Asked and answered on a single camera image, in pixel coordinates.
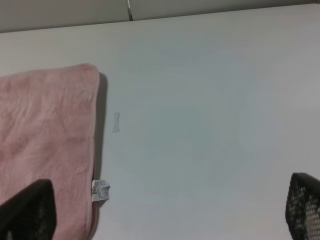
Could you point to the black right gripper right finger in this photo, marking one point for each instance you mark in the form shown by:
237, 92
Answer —
302, 210

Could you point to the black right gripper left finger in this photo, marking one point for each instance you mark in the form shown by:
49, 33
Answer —
30, 214

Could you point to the pink terry towel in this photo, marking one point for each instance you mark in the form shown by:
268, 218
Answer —
47, 131

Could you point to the white towel care label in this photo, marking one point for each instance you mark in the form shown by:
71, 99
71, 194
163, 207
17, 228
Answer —
100, 190

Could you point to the clear tape strip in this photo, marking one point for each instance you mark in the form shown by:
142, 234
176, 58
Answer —
116, 126

